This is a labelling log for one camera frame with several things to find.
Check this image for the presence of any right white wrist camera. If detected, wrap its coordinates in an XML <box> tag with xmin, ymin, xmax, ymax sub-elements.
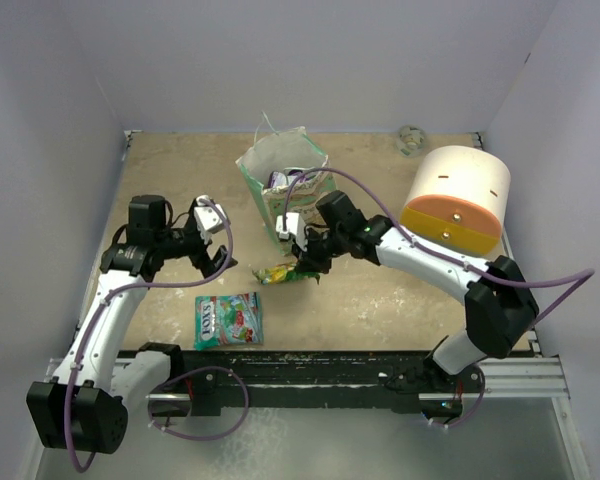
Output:
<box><xmin>275</xmin><ymin>212</ymin><xmax>306</xmax><ymax>246</ymax></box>

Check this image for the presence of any grey tape roll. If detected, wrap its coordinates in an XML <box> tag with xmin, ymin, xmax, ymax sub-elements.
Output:
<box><xmin>396</xmin><ymin>125</ymin><xmax>428</xmax><ymax>157</ymax></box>

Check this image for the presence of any green Fox's bag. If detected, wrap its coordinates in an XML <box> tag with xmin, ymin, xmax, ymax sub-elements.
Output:
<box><xmin>252</xmin><ymin>262</ymin><xmax>320</xmax><ymax>285</ymax></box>

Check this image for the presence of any black front frame rail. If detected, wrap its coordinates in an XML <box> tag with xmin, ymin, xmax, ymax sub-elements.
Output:
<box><xmin>140</xmin><ymin>342</ymin><xmax>485</xmax><ymax>418</ymax></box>

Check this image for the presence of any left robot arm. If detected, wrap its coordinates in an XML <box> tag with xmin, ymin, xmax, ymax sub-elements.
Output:
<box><xmin>26</xmin><ymin>194</ymin><xmax>237</xmax><ymax>454</ymax></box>

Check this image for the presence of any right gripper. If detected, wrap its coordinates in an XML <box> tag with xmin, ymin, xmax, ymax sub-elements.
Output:
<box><xmin>291</xmin><ymin>227</ymin><xmax>347</xmax><ymax>276</ymax></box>

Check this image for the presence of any green cake paper bag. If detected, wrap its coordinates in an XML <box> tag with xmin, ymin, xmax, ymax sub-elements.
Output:
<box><xmin>236</xmin><ymin>126</ymin><xmax>337</xmax><ymax>256</ymax></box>

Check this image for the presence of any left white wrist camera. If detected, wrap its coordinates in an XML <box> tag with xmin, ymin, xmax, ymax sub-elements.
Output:
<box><xmin>194</xmin><ymin>195</ymin><xmax>230</xmax><ymax>239</ymax></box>

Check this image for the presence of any white cylinder striped lid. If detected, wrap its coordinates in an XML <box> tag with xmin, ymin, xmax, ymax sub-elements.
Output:
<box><xmin>399</xmin><ymin>145</ymin><xmax>511</xmax><ymax>256</ymax></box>

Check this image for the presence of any teal Fox's candy bag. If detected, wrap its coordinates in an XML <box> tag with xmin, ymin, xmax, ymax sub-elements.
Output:
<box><xmin>194</xmin><ymin>292</ymin><xmax>264</xmax><ymax>351</ymax></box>

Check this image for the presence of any aluminium rail right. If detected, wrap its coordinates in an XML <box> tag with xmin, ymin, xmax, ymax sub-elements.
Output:
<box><xmin>480</xmin><ymin>357</ymin><xmax>569</xmax><ymax>399</ymax></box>

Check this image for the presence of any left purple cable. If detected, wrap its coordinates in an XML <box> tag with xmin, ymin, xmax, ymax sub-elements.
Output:
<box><xmin>63</xmin><ymin>197</ymin><xmax>252</xmax><ymax>474</ymax></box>

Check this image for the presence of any purple snack bag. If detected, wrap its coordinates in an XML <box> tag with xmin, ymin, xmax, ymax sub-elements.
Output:
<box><xmin>264</xmin><ymin>167</ymin><xmax>310</xmax><ymax>190</ymax></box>

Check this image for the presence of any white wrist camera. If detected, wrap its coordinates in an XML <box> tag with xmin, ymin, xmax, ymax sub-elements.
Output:
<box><xmin>194</xmin><ymin>195</ymin><xmax>230</xmax><ymax>239</ymax></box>
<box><xmin>275</xmin><ymin>212</ymin><xmax>306</xmax><ymax>246</ymax></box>

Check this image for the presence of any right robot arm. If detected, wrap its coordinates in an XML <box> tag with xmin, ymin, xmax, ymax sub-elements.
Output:
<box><xmin>276</xmin><ymin>190</ymin><xmax>539</xmax><ymax>391</ymax></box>

